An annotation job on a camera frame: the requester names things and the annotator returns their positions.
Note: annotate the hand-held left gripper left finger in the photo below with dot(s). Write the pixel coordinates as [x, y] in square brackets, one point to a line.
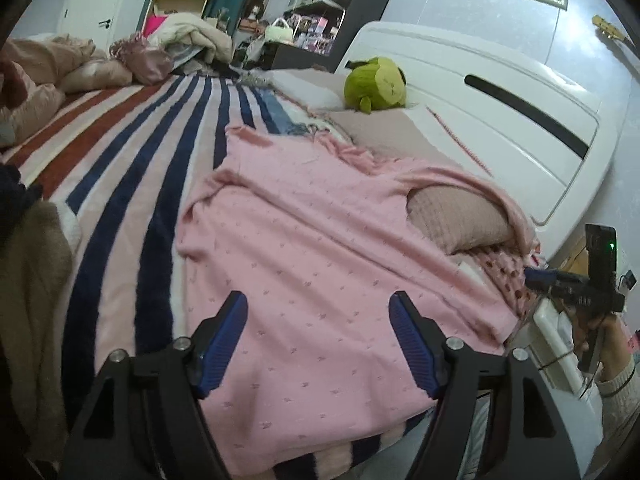
[225, 347]

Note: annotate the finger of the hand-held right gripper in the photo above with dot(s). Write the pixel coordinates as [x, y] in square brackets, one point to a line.
[540, 276]

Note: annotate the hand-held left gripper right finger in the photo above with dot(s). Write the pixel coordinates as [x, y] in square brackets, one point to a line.
[414, 347]

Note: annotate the pink knit sweater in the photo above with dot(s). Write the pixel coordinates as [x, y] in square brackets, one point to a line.
[320, 260]

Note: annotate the person's right forearm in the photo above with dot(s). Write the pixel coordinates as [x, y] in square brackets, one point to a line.
[622, 405]

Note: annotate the person's right hand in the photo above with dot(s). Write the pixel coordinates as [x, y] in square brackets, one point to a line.
[614, 342]

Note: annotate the pink dotted bed sheet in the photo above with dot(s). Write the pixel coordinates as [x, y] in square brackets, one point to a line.
[507, 272]

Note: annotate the white nightstand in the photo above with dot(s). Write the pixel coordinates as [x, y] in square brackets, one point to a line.
[552, 350]

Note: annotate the beige quilted pillow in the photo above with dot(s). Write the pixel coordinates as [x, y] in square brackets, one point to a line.
[455, 217]

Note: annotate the brown fleece garment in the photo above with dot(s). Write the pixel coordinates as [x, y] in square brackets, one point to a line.
[32, 310]

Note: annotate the white bed headboard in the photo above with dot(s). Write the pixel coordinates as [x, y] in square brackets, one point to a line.
[475, 90]

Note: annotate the striped fleece blanket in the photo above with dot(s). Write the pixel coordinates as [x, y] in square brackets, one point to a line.
[135, 170]

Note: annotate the grey pink pillow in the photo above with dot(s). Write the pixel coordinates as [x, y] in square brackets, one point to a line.
[390, 132]

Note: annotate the guitar headstock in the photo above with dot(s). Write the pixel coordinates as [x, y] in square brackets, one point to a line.
[612, 35]

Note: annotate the green plush toy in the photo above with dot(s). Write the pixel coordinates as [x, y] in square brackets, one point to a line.
[377, 82]

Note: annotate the dark navy cloth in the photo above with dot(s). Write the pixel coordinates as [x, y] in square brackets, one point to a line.
[15, 195]

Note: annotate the white pillow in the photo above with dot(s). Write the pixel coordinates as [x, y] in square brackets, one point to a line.
[307, 87]

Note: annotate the pink satin cloth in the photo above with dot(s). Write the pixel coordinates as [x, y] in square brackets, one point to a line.
[145, 60]

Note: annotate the cream quilt pile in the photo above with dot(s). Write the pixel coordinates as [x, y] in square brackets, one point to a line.
[200, 37]

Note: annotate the white handbag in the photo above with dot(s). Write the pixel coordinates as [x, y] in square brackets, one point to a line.
[279, 32]

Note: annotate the pale pink comforter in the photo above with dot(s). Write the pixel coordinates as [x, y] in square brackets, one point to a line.
[45, 67]

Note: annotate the dark cluttered shelf unit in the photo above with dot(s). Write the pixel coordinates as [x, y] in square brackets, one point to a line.
[320, 15]

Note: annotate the white door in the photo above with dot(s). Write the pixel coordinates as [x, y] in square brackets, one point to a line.
[90, 0]

